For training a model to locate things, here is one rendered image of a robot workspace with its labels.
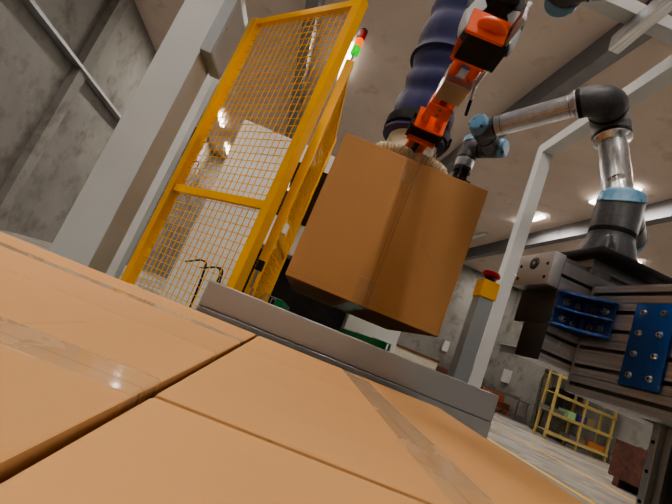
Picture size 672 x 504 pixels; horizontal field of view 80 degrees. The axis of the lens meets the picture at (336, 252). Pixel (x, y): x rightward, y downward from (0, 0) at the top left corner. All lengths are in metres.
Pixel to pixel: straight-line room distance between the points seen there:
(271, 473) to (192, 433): 0.04
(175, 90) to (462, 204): 1.29
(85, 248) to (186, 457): 1.63
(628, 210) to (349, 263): 0.76
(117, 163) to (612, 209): 1.70
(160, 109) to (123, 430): 1.73
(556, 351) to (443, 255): 0.35
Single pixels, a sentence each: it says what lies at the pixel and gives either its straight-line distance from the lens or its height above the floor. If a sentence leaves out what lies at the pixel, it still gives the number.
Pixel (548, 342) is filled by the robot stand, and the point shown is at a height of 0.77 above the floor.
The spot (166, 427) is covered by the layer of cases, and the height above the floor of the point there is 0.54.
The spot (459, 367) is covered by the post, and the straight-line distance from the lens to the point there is 1.59.
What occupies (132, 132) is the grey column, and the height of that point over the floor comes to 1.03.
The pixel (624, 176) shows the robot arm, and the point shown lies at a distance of 1.55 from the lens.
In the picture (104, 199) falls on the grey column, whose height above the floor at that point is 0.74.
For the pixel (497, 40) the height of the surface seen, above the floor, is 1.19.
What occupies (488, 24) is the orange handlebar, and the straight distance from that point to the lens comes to 0.86.
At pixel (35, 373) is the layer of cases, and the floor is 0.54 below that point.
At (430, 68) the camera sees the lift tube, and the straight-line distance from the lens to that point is 1.48.
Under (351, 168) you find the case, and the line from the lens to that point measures 1.03.
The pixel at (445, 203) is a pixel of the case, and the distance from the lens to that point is 1.06.
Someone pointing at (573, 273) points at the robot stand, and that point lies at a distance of 1.16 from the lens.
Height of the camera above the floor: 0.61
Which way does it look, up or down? 10 degrees up
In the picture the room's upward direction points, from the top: 22 degrees clockwise
